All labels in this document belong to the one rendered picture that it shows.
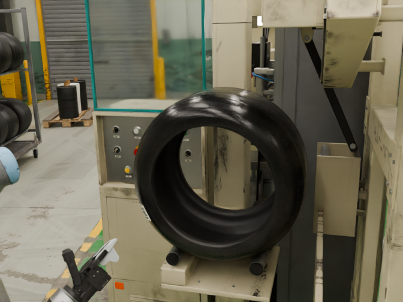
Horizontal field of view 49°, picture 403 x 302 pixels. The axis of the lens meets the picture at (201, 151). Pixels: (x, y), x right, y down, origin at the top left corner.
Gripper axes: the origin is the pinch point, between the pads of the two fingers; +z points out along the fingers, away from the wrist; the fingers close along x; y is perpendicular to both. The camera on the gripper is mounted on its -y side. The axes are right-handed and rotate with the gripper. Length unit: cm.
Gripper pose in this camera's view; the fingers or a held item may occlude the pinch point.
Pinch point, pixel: (112, 240)
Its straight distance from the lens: 147.5
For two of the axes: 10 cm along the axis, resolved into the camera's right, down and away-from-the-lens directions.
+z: 6.3, -7.1, 3.3
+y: 6.8, 7.0, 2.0
